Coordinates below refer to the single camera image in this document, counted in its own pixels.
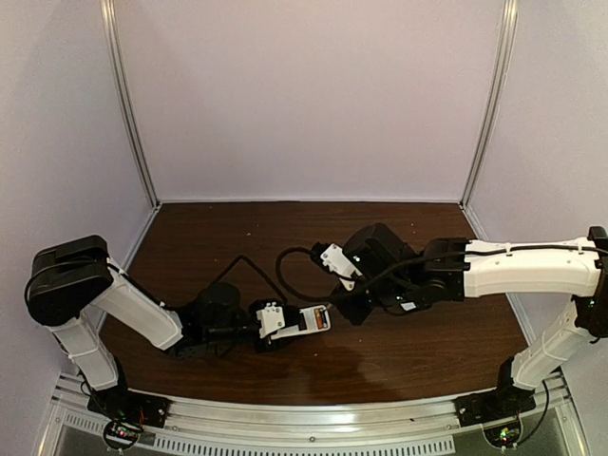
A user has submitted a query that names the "left black camera cable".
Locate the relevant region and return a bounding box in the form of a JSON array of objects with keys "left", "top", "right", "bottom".
[{"left": 216, "top": 255, "right": 286, "bottom": 305}]

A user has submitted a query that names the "black camera cable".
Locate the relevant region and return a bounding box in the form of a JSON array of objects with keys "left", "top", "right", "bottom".
[
  {"left": 275, "top": 245, "right": 428, "bottom": 305},
  {"left": 216, "top": 255, "right": 286, "bottom": 305}
]

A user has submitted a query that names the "right aluminium corner post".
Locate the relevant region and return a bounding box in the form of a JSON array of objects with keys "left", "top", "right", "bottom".
[{"left": 460, "top": 0, "right": 520, "bottom": 210}]

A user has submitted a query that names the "round circuit board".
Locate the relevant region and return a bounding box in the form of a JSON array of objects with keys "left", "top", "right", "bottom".
[
  {"left": 483, "top": 418, "right": 523, "bottom": 451},
  {"left": 102, "top": 420, "right": 143, "bottom": 451}
]

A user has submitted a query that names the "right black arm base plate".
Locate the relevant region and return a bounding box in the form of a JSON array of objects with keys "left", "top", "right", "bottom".
[{"left": 453, "top": 389, "right": 536, "bottom": 428}]

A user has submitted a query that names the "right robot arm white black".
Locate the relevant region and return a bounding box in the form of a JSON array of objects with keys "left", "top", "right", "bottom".
[{"left": 321, "top": 223, "right": 607, "bottom": 405}]

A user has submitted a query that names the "orange black battery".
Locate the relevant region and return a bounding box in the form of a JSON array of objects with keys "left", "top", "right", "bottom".
[{"left": 314, "top": 309, "right": 331, "bottom": 330}]

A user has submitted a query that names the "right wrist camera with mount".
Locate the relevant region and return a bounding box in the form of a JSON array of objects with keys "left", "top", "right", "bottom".
[{"left": 312, "top": 243, "right": 362, "bottom": 292}]

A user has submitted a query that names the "left aluminium corner post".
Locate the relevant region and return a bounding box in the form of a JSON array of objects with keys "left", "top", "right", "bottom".
[{"left": 100, "top": 0, "right": 161, "bottom": 210}]

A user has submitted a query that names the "right round circuit board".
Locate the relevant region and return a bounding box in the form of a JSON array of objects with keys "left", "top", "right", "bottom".
[{"left": 483, "top": 418, "right": 523, "bottom": 451}]

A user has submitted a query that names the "aluminium corner post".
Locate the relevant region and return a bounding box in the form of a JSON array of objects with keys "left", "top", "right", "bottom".
[
  {"left": 100, "top": 0, "right": 161, "bottom": 210},
  {"left": 460, "top": 0, "right": 520, "bottom": 210}
]

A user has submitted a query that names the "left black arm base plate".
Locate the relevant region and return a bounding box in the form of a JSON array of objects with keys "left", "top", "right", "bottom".
[{"left": 86, "top": 389, "right": 170, "bottom": 428}]

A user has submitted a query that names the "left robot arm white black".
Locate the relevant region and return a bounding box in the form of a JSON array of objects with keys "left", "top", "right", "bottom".
[{"left": 24, "top": 235, "right": 272, "bottom": 418}]

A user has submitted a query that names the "white remote control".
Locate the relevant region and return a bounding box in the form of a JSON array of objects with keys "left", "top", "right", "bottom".
[{"left": 271, "top": 305, "right": 332, "bottom": 340}]

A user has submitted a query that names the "right black camera cable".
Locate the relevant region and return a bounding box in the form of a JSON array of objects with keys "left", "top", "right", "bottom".
[{"left": 275, "top": 245, "right": 428, "bottom": 305}]

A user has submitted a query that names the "left round circuit board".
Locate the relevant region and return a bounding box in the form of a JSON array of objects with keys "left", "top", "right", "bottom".
[{"left": 102, "top": 420, "right": 143, "bottom": 451}]

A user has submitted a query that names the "front aluminium rail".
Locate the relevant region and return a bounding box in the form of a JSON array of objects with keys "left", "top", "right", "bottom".
[{"left": 33, "top": 372, "right": 590, "bottom": 455}]

